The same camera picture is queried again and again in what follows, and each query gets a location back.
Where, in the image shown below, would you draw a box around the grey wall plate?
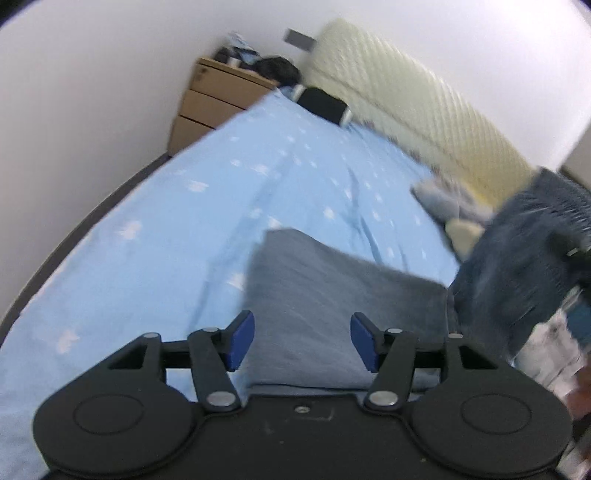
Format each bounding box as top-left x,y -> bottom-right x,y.
283,28 -> 315,52

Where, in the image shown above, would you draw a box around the dark cloth bundle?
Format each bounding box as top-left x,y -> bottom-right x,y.
255,56 -> 302,85

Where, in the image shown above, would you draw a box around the bed with light blue sheet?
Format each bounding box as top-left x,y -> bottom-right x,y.
0,88 -> 462,480

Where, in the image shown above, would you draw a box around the cream quilted headboard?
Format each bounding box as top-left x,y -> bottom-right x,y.
304,18 -> 548,210

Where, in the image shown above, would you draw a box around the white cloth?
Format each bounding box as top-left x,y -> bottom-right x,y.
512,285 -> 591,403

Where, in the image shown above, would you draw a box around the clutter of small items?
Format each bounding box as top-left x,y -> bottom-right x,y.
213,31 -> 260,71

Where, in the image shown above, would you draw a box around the black pillow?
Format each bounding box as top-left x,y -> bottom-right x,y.
294,86 -> 354,127

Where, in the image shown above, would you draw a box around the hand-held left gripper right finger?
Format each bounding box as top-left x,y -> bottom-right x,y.
350,312 -> 499,411

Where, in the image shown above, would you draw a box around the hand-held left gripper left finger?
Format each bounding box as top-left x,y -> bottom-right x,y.
107,310 -> 256,412

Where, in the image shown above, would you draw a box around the cream soft item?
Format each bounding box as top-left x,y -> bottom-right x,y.
444,218 -> 486,256

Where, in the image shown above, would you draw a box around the grey-blue garment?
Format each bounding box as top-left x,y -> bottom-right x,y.
242,228 -> 462,393

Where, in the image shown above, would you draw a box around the grey plush toy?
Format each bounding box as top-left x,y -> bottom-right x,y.
410,177 -> 496,223

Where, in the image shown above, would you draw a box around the dark blue jeans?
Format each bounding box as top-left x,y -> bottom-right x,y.
450,168 -> 591,365

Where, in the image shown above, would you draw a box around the wooden drawer nightstand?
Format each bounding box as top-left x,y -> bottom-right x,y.
168,56 -> 280,156

